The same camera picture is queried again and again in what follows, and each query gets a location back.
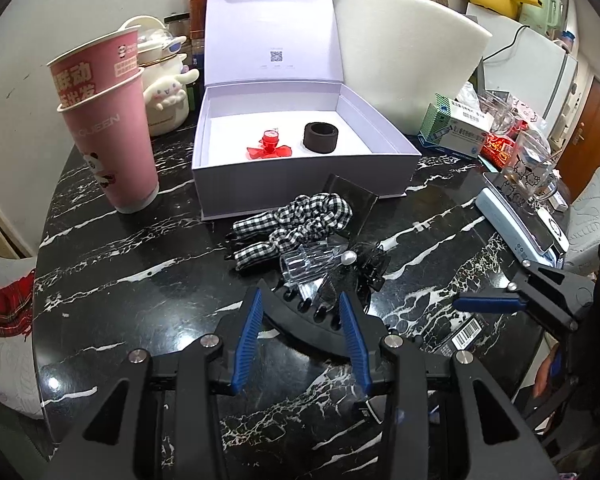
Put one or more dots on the white fridge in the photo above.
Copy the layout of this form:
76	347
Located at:
530	70

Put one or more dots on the blue capped bottle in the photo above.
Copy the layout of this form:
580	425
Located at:
569	42

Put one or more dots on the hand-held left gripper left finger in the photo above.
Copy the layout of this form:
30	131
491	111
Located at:
247	340

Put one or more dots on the person's right hand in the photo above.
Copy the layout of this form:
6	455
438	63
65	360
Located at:
546	375

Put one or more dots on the glass jar dark lid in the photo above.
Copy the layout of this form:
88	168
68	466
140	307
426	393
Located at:
177	24

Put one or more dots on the checkered bow hair clip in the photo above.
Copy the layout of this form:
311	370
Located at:
290	220

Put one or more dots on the beige wooden frame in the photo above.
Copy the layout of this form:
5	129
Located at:
2	237

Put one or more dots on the white quilted chair cushion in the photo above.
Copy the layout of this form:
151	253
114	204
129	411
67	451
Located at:
590	220

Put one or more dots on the white patterned cushion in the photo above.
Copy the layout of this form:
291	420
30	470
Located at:
10	375

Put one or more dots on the red spice bottle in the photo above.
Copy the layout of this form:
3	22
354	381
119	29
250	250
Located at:
199	5

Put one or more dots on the clear acrylic hair clip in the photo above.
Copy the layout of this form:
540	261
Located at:
305	262

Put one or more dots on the small white device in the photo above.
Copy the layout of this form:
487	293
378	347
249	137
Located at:
550	225

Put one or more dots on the light green kettle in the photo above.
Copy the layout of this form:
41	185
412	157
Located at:
540	10

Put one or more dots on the white cartoon dog jar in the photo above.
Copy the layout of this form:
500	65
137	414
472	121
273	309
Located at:
165	100

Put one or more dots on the smoky translucent plastic case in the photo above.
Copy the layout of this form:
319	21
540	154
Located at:
352	200

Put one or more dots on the red packet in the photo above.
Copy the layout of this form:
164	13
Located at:
497	146

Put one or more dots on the pink paper cup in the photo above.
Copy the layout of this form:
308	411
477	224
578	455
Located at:
95	65
115	160

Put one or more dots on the red flower hair clip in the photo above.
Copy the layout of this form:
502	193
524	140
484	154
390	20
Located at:
270	146

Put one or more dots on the white cartoon sticker card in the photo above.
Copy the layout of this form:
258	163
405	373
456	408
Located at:
527	107

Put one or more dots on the white gift box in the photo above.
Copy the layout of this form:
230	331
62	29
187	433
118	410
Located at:
275	25

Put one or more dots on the white green medicine box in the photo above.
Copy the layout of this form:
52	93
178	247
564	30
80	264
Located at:
457	103

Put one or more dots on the light blue kitchen scale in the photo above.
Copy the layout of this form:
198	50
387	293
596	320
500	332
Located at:
510	220

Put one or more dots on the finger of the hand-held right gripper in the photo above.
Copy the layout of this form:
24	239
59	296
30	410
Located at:
490	303
555	319

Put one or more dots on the black curved hair clip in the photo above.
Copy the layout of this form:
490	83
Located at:
300	320

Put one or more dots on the white foam board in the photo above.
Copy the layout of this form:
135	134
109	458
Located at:
405	50

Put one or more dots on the clear glass cup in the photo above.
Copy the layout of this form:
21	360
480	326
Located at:
497	112

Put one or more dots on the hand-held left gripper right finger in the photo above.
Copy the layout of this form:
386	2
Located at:
355	345

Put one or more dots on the cartoon print glass mug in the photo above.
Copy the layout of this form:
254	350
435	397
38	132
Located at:
527	165

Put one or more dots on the white blue medicine box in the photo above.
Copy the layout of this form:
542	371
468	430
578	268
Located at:
465	135

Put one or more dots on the brown door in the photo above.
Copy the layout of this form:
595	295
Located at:
595	130

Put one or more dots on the red plaid cloth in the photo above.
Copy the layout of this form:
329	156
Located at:
5	305

